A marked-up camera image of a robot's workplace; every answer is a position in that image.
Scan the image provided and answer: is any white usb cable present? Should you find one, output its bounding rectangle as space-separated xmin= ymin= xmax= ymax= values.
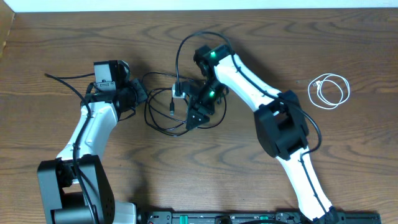
xmin=307 ymin=73 xmax=351 ymax=110

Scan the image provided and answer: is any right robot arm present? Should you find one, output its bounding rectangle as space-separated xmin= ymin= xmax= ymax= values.
xmin=184 ymin=45 xmax=339 ymax=223

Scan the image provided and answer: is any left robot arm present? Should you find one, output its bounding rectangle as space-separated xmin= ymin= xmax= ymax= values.
xmin=37 ymin=60 xmax=148 ymax=224

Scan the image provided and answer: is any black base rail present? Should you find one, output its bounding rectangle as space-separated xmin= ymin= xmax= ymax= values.
xmin=136 ymin=211 xmax=382 ymax=224

